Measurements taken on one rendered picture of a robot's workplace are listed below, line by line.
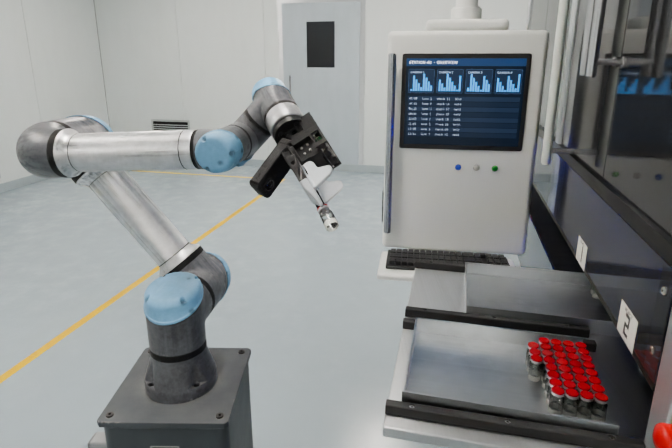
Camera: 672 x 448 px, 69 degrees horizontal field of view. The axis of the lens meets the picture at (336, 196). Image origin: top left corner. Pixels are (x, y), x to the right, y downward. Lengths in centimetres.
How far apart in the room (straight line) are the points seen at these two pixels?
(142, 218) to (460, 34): 110
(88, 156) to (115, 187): 17
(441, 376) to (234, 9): 620
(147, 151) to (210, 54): 606
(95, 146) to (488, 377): 86
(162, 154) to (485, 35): 110
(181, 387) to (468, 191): 110
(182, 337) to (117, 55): 685
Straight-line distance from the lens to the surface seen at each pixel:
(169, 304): 104
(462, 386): 101
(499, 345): 115
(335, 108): 643
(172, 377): 112
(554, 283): 147
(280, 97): 100
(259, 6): 673
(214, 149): 90
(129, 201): 118
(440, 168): 172
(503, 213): 178
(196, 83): 713
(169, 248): 118
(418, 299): 129
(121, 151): 100
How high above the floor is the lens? 147
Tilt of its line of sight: 16 degrees down
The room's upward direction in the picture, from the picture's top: straight up
